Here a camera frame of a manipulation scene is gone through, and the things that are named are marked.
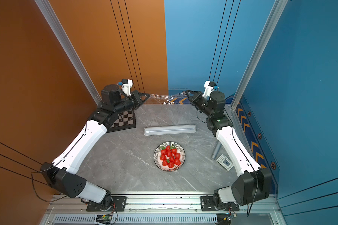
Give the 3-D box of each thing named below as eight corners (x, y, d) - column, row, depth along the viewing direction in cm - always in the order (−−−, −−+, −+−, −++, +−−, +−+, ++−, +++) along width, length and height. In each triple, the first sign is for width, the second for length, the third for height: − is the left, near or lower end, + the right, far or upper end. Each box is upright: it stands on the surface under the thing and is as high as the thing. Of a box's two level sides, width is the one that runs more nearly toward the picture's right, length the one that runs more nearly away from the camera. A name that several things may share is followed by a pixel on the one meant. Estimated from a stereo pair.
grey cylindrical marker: (210, 158, 92) (211, 156, 90) (217, 143, 99) (218, 141, 98) (214, 160, 91) (215, 159, 89) (221, 144, 98) (222, 143, 97)
